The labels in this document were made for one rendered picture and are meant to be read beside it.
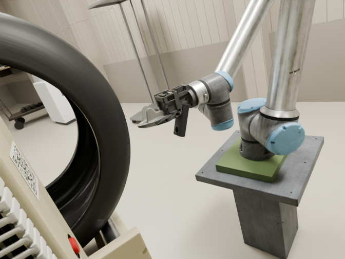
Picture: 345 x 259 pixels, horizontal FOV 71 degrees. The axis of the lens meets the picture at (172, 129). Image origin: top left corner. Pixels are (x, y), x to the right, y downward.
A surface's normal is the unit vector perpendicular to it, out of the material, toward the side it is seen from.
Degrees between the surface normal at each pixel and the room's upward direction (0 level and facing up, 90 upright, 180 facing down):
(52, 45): 61
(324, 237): 0
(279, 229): 90
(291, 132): 96
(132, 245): 90
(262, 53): 90
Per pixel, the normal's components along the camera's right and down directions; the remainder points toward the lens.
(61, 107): 0.72, 0.08
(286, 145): 0.21, 0.45
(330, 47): -0.61, 0.48
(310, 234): -0.27, -0.88
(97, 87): 0.85, -0.35
